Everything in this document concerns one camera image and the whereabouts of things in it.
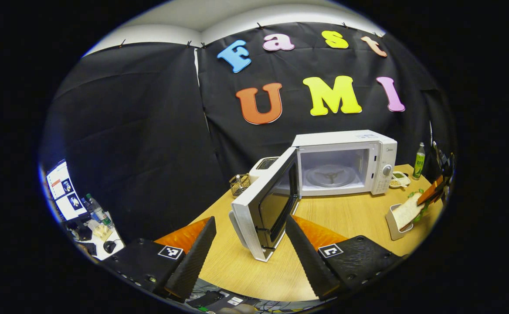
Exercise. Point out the green label drink bottle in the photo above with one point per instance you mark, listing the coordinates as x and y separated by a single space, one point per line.
419 165

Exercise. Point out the sandwich with lettuce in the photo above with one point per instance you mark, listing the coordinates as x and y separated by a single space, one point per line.
407 211

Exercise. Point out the white divided plate with beans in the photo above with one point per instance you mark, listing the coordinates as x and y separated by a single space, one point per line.
399 179

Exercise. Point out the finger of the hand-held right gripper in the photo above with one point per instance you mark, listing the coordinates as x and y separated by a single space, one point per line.
429 194

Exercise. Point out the clear water bottle green label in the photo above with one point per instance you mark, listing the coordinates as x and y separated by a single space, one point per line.
100 213

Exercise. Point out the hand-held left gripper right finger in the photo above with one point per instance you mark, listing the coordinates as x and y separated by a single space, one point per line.
309 261

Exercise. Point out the white desk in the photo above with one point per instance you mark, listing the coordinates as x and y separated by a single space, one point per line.
106 257

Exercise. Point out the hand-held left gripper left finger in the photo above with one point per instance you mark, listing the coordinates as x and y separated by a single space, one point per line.
193 261

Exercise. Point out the black computer mouse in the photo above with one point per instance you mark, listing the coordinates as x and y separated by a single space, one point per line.
110 246

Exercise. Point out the black power strip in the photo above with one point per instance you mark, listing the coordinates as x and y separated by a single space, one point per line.
204 299

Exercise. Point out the computer monitor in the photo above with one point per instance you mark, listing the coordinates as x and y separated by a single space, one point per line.
62 192

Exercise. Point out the white microwave oven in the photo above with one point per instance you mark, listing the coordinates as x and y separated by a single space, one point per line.
346 137

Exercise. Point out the small white tray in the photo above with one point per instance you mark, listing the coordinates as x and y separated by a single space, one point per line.
391 224

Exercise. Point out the white toaster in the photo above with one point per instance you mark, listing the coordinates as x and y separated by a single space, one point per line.
259 172

